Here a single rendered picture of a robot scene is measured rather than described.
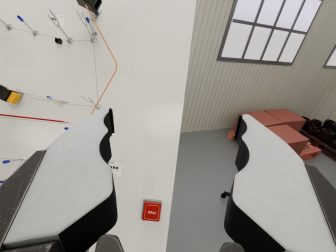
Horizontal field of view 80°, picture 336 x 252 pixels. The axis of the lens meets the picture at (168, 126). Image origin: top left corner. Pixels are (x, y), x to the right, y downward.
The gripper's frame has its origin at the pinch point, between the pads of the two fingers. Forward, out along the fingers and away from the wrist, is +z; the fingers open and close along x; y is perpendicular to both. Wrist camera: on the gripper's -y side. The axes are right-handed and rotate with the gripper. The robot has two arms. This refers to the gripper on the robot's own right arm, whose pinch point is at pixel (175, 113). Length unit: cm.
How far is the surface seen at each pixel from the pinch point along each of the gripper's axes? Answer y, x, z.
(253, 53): 49, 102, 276
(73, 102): 21, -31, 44
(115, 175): 40, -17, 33
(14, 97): 17, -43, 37
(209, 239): 164, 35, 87
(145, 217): 47, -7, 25
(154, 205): 45, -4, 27
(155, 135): 30, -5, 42
